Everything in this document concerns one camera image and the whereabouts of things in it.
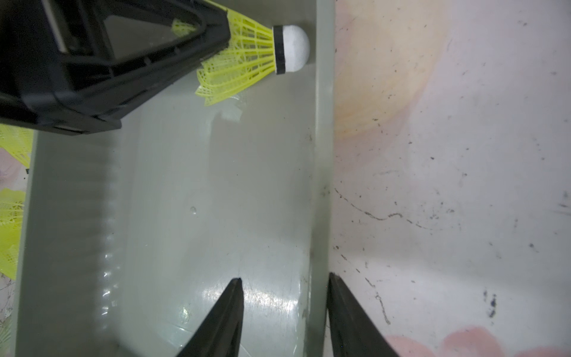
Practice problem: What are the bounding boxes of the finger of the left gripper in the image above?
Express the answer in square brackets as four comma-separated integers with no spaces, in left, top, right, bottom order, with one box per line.
[1,1,230,135]

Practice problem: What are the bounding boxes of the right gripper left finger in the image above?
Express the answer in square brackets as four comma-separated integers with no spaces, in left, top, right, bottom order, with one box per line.
[178,278,244,357]

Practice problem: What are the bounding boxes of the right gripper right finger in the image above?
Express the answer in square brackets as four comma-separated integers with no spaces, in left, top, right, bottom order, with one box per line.
[327,273,398,357]

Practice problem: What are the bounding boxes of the grey plastic storage box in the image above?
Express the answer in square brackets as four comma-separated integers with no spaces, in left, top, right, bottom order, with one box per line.
[11,1,335,356]

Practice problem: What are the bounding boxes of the yellow shuttlecock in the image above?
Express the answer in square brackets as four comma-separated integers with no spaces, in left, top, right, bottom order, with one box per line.
[1,124,34,169]
[196,1,310,107]
[0,188,25,281]

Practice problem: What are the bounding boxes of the pink floral table mat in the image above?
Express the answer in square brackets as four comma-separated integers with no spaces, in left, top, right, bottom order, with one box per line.
[330,1,570,356]

